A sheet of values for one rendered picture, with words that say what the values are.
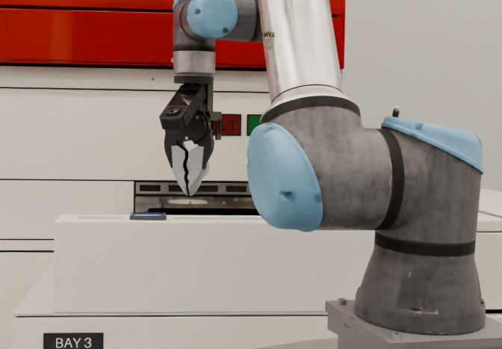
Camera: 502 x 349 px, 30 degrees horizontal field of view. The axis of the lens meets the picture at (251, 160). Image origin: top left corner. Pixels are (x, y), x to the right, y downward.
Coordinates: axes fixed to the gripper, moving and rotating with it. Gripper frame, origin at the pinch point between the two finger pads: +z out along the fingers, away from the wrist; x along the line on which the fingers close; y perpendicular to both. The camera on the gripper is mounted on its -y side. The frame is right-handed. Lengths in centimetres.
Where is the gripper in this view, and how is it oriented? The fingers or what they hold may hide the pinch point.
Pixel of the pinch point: (187, 188)
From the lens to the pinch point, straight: 166.9
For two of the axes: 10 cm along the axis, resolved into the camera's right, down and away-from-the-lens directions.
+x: -9.5, -0.3, 3.2
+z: -0.2, 10.0, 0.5
